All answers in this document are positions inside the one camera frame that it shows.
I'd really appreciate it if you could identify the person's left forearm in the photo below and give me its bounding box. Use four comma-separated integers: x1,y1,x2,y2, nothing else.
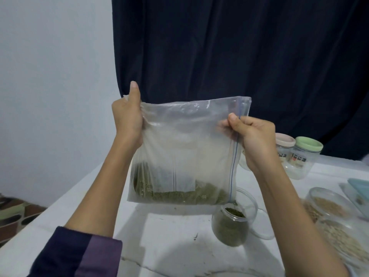
26,141,140,277

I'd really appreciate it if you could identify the person's right forearm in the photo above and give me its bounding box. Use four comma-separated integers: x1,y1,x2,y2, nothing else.
256,160,355,277

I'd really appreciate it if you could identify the teal lidded plastic container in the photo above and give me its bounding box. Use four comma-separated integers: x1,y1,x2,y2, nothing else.
345,178,369,218

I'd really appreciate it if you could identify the person's left hand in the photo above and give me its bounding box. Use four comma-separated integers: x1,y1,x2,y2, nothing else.
111,81,145,152

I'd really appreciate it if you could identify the clear bag with green beans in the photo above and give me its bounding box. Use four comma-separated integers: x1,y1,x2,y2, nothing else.
123,96,253,206

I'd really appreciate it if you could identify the pile of green beans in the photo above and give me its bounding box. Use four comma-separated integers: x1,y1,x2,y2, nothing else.
133,163,249,246

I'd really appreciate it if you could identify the pile of yellow soybeans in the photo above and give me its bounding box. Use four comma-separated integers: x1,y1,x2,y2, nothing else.
307,197,349,222

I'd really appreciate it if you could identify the clear round lid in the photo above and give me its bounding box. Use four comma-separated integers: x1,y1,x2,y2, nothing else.
249,205,276,240

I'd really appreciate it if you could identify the dark navy curtain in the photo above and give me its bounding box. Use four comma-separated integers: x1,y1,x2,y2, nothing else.
112,0,369,162

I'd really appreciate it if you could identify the person's right hand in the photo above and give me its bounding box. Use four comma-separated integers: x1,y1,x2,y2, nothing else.
218,112,281,175

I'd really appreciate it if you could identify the transparent jar pink lid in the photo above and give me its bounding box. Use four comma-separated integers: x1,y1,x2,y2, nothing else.
275,132,297,163

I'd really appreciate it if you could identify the transparent jar blue lid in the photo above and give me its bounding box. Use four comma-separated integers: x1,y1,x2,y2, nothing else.
239,150,254,171

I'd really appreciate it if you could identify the transparent jar green lid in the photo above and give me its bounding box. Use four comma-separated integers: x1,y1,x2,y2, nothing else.
283,136,324,180

